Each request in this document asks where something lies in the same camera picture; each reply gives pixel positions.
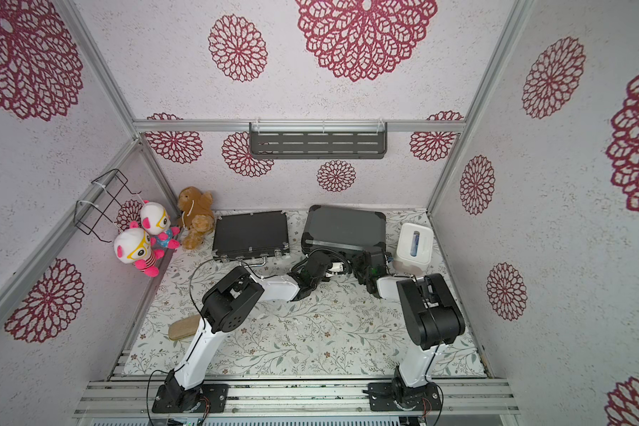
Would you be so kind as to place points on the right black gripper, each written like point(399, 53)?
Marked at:
point(366, 267)

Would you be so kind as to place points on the black textured poker case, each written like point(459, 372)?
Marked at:
point(251, 235)

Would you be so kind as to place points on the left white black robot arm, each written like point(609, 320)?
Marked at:
point(224, 308)

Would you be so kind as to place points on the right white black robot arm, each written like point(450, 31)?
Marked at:
point(433, 321)

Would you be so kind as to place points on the white tissue box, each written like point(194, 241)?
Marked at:
point(414, 249)

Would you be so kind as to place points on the brown teddy bear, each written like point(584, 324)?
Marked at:
point(196, 216)

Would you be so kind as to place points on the upper white pink plush doll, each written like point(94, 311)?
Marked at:
point(154, 219)

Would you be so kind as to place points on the white pink plush doll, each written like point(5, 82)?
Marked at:
point(135, 246)
point(154, 219)

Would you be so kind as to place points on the lower white pink plush doll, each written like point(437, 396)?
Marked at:
point(135, 246)

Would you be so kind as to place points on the grey wall shelf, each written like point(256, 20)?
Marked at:
point(318, 141)

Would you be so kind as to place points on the black wire basket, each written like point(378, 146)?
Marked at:
point(90, 215)

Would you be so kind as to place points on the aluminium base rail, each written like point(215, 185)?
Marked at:
point(300, 398)

